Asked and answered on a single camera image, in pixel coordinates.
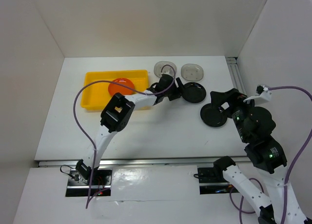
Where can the yellow plastic bin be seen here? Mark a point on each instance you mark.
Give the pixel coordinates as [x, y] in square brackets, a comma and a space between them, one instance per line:
[97, 96]

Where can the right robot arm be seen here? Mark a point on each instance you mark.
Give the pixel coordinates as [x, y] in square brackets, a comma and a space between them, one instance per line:
[255, 126]

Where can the clear glass plate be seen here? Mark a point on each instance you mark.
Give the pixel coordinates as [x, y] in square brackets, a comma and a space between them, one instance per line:
[192, 72]
[165, 67]

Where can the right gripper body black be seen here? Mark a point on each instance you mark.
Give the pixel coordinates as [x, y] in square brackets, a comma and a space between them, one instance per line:
[238, 107]

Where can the orange plate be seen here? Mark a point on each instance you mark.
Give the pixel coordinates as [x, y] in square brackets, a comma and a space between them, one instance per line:
[123, 86]

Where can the black plate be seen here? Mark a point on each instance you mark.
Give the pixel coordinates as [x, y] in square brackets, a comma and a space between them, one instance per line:
[193, 92]
[213, 117]

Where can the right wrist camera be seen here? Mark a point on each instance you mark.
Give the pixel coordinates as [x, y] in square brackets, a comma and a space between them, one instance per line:
[262, 95]

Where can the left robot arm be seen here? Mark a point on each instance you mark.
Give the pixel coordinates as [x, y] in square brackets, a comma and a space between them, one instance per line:
[115, 117]

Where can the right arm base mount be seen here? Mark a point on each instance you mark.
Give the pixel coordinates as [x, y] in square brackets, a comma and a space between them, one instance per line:
[210, 183]

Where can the aluminium rail front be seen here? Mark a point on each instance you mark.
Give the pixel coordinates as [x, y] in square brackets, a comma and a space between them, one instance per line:
[137, 162]

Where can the aluminium rail right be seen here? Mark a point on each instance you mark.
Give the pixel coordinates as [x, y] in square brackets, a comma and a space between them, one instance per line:
[235, 74]

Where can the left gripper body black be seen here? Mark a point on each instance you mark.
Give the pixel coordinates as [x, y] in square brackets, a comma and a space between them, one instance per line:
[172, 93]

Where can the aluminium rail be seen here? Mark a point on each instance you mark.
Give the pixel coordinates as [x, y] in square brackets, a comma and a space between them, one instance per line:
[137, 162]
[235, 74]

